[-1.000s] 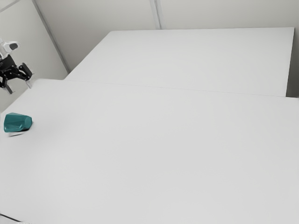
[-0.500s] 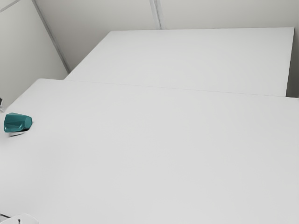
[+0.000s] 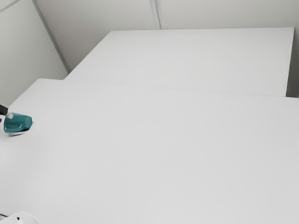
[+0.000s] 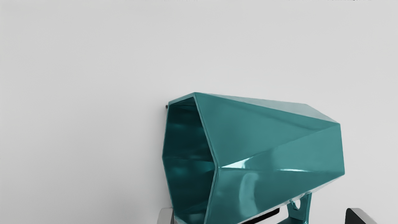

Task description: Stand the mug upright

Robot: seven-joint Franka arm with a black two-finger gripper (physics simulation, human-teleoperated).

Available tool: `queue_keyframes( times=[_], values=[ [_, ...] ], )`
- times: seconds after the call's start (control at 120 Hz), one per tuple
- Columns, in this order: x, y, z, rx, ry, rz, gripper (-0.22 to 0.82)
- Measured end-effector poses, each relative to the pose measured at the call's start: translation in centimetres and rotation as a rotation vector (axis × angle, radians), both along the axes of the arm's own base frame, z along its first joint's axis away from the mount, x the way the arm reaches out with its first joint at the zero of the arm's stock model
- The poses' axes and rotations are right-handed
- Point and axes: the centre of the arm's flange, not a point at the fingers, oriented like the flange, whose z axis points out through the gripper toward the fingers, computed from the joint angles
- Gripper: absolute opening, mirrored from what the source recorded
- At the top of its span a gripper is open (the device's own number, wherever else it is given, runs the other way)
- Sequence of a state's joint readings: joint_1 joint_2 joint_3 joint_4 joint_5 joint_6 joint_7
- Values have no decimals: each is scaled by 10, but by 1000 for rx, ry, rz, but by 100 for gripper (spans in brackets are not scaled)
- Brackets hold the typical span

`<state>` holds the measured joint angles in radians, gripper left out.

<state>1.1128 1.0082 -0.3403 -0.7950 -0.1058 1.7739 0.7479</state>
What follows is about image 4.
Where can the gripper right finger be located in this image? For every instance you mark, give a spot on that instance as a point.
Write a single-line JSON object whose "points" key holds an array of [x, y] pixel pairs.
{"points": [[359, 217]]}

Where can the teal faceted mug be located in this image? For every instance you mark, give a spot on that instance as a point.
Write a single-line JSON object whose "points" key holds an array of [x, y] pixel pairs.
{"points": [[264, 149]]}

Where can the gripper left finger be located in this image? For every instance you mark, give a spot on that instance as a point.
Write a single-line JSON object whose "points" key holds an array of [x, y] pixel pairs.
{"points": [[164, 216]]}

